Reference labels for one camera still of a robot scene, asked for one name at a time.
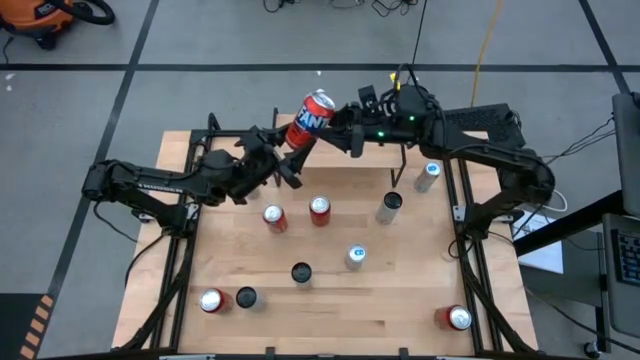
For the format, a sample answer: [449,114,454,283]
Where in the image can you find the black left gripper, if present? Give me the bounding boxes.
[224,130,316,204]

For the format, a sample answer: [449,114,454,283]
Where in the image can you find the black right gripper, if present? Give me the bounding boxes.
[317,102,401,159]

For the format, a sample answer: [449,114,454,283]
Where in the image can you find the red Fanta soda can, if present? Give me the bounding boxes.
[283,88,337,152]

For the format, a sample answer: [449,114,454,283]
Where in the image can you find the red Coca-Cola can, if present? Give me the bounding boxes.
[308,195,332,229]
[433,304,473,332]
[198,287,234,315]

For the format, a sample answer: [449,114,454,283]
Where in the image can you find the white Celsius can tropical print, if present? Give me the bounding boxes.
[374,191,404,226]

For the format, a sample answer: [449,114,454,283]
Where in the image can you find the white Celsius can yellow band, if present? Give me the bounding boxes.
[290,261,315,291]

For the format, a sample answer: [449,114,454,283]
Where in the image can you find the black perforated computer case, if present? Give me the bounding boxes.
[439,102,527,162]

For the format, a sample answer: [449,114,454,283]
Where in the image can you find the white black-topped drink can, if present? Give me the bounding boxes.
[234,285,267,314]

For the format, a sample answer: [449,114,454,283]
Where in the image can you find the white printed paper sheet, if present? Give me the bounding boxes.
[514,212,565,275]

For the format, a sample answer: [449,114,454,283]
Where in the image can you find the black desk beam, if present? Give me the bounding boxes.
[512,189,626,257]

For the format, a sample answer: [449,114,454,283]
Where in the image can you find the grey cart base panel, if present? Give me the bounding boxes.
[519,234,609,351]

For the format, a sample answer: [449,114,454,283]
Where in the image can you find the grey monitor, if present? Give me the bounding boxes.
[610,91,640,217]

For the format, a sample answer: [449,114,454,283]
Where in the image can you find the orange shop vacuum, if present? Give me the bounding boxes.
[0,0,76,51]

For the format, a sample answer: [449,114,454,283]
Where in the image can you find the black keyboard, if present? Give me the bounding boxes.
[613,228,640,287]

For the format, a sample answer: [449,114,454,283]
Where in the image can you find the black mat orange stripes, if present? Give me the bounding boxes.
[0,292,56,360]

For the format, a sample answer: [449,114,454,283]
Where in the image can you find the grey desk tray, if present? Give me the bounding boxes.
[601,212,640,341]

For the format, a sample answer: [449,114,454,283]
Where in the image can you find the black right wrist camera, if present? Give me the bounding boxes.
[357,84,380,109]

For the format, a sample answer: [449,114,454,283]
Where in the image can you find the black aluminium table frame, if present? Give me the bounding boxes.
[119,112,540,356]

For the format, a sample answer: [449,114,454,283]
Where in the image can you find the black coiled cable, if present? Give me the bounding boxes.
[409,0,429,69]

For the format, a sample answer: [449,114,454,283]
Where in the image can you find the yellow cable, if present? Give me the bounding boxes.
[469,0,505,109]

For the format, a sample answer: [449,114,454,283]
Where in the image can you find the black vacuum hose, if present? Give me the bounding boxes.
[47,0,117,27]

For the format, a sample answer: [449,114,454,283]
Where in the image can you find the white cable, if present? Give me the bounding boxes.
[542,188,570,214]

